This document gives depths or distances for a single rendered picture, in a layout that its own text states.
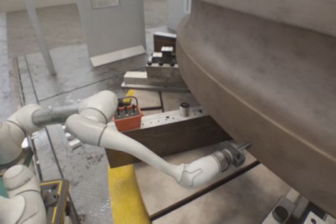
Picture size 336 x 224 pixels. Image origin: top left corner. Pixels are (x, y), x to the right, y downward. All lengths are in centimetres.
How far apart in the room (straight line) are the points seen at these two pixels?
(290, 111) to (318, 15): 42
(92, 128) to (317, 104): 95
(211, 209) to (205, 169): 67
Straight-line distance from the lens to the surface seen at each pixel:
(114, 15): 427
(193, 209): 150
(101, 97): 100
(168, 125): 147
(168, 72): 235
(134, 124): 140
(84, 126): 89
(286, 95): 102
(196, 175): 87
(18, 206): 83
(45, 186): 181
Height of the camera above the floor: 167
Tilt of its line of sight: 34 degrees down
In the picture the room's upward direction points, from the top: straight up
